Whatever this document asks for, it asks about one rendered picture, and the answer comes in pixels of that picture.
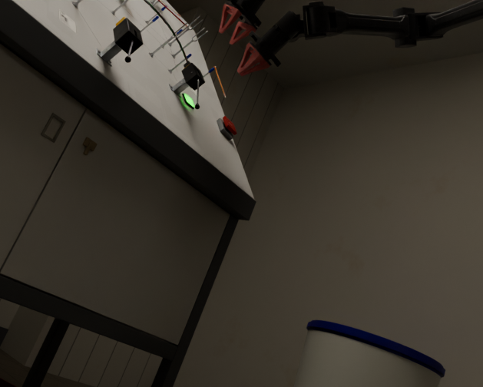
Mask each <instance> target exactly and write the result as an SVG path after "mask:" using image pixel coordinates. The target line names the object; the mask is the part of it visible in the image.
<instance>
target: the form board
mask: <svg viewBox="0 0 483 387"><path fill-rule="evenodd" d="M12 1H13V2H14V3H16V4H17V5H18V6H19V7H21V8H22V9H23V10H24V11H26V12H27V13H28V14H29V15H30V16H31V17H33V18H34V19H35V20H36V21H37V22H39V23H40V24H41V25H43V26H44V27H45V28H46V29H48V30H49V31H50V32H51V33H52V34H53V35H54V36H56V37H57V38H58V39H60V40H61V41H62V42H63V43H65V44H66V45H67V46H68V47H69V48H70V49H71V50H73V51H74V52H75V53H76V54H78V55H79V56H80V57H81V58H83V59H84V60H85V61H86V62H87V63H88V64H90V65H91V66H92V67H93V68H95V69H96V70H97V71H99V72H100V73H101V74H102V75H103V76H105V77H106V79H108V80H109V81H110V82H112V83H113V84H114V85H115V86H117V87H118V88H119V89H120V90H122V91H123V92H124V93H125V94H126V95H127V96H128V97H130V98H131V99H132V100H133V101H135V102H136V103H137V104H139V105H140V106H141V107H142V108H143V109H144V110H145V111H147V112H148V113H149V114H151V115H152V116H153V117H154V118H156V119H157V120H158V121H159V122H161V123H162V125H164V126H165V127H166V128H167V129H169V130H170V131H171V132H172V133H174V134H175V135H176V136H178V137H179V138H180V139H181V140H182V141H183V142H184V143H185V144H187V145H188V146H189V147H191V148H192V149H193V150H194V151H196V152H197V153H198V154H199V155H200V156H201V157H203V158H204V159H205V160H206V161H208V162H209V163H210V164H211V165H213V166H214V167H215V168H216V169H218V171H219V172H221V173H222V174H223V175H224V176H226V177H227V178H228V179H229V180H231V181H232V182H233V183H235V184H236V185H237V186H238V187H239V188H240V189H241V190H243V191H244V192H245V193H246V194H248V195H249V196H250V197H252V198H253V199H254V197H253V193H252V191H251V189H250V185H249V182H248V180H247V178H246V174H245V171H244V169H243V165H242V163H241V160H240V157H239V154H238V152H237V148H236V146H235V143H234V141H233V138H232V139H231V140H229V139H228V138H227V137H226V136H225V135H224V134H222V133H221V132H220V129H219V127H218V124H217V120H218V119H219V118H221V119H222V120H223V117H224V116H225V115H224V113H223V109H222V107H221V104H220V101H219V98H218V96H217V93H216V90H215V87H214V85H213V82H212V79H211V76H210V73H209V74H208V75H206V76H205V77H204V78H203V79H204V80H205V83H204V84H202V85H201V86H200V87H199V98H198V104H199V105H200V108H199V109H196V108H195V105H196V103H197V96H196V95H195V93H193V92H192V90H190V88H189V87H188V88H186V89H185V90H184V91H182V92H181V93H180V96H181V98H180V97H179V96H178V95H177V94H175V93H174V92H173V91H172V90H171V89H170V85H171V86H174V85H175V84H176V83H178V82H179V81H180V80H182V79H183V78H184V76H183V74H182V70H183V69H184V64H185V63H187V62H186V60H185V61H184V62H182V63H181V64H180V65H179V66H177V67H176V68H175V69H174V70H172V72H171V73H172V74H171V73H170V72H169V71H168V69H169V70H171V69H172V68H174V67H175V66H176V65H177V64H179V63H180V62H181V61H183V60H184V59H185V57H184V54H183V52H182V51H181V52H180V53H179V54H177V55H176V57H175V59H174V58H173V57H172V55H174V54H176V53H177V52H178V51H179V50H180V46H179V44H178V42H177V40H176V41H175V42H174V43H173V44H172V45H171V46H169V44H166V45H165V46H164V48H161V49H160V50H158V51H157V52H156V53H155V54H154V56H153V58H152V57H151V56H150V55H149V52H150V53H153V52H154V51H155V50H156V49H158V48H159V47H160V45H162V44H163V43H164V42H166V41H167V40H168V39H169V38H170V37H171V36H172V35H173V33H172V31H171V30H170V29H169V28H168V26H167V25H166V24H165V23H164V21H163V19H162V18H161V17H160V16H159V15H157V16H159V19H158V20H156V21H155V22H153V23H152V24H150V25H149V26H148V27H147V28H145V29H144V30H143V31H142V32H141V37H142V40H143V45H142V46H140V47H139V49H137V50H136V51H135V52H134V53H133V54H131V55H130V57H131V62H129V63H127V62H126V61H125V60H124V59H125V57H127V53H126V52H125V51H123V50H121V51H120V52H119V53H118V54H116V55H115V56H114V57H113V58H112V59H111V62H112V66H110V65H109V64H108V63H107V62H106V61H104V60H103V59H102V58H101V57H100V56H98V55H97V52H96V48H97V49H98V50H100V51H103V50H104V49H105V48H106V47H107V46H108V45H109V44H110V43H112V42H113V41H114V32H113V29H114V28H115V27H116V23H118V22H119V21H120V20H121V19H122V18H123V17H125V18H128V19H129V20H130V21H131V22H132V23H133V24H134V25H135V26H136V27H137V28H138V29H139V30H140V31H141V30H142V29H143V28H144V27H145V26H147V23H146V22H145V21H149V20H150V19H151V18H152V17H153V16H155V15H156V12H155V11H154V10H153V9H152V8H151V7H150V6H149V5H148V4H147V3H146V2H145V1H144V0H128V1H127V2H126V3H125V4H124V5H122V6H121V7H120V8H119V9H118V10H117V11H116V12H115V15H113V14H112V13H111V11H114V10H115V9H116V8H117V7H118V6H120V5H121V4H122V3H123V2H124V1H125V0H82V1H81V2H80V3H79V4H78V8H76V7H75V6H74V5H73V4H72V2H77V1H78V0H12ZM58 8H60V9H61V10H62V11H63V12H64V13H65V14H66V15H67V16H68V17H70V18H71V19H72V20H73V21H74V22H76V28H77V34H76V33H75V32H74V31H72V30H71V29H70V28H69V27H68V26H67V25H66V24H65V23H63V22H62V21H61V20H60V19H58ZM160 14H161V15H162V16H163V17H164V19H165V20H166V22H167V23H168V24H169V25H170V27H171V28H172V29H173V30H174V32H175V31H177V30H178V29H179V28H180V27H182V26H183V25H184V24H183V23H182V22H181V21H180V20H179V19H177V18H176V17H175V16H174V15H173V14H172V13H171V12H170V11H168V10H167V9H166V8H165V9H164V10H163V11H162V12H160ZM193 36H195V31H194V30H193V29H192V30H189V31H187V32H185V33H184V34H183V35H182V36H180V37H179V38H178V40H179V41H180V43H181V45H182V47H184V46H185V45H186V44H188V43H189V42H190V41H191V40H192V37H193ZM184 52H185V55H186V56H188V55H189V54H192V55H191V56H190V57H189V58H188V61H189V62H190V63H193V64H194V65H195V66H196V67H197V68H199V69H200V71H201V73H202V75H203V76H204V75H205V74H206V73H207V72H208V68H207V64H206V62H205V60H204V57H203V53H202V51H201V49H200V45H199V42H198V40H197V41H193V42H192V43H190V44H189V45H188V46H187V47H186V48H185V49H184ZM169 84H170V85H169ZM183 93H184V94H186V95H188V96H189V97H190V98H191V99H192V100H193V103H194V109H192V108H191V107H190V106H189V105H187V104H186V103H185V101H184V98H183V95H182V94H183Z"/></svg>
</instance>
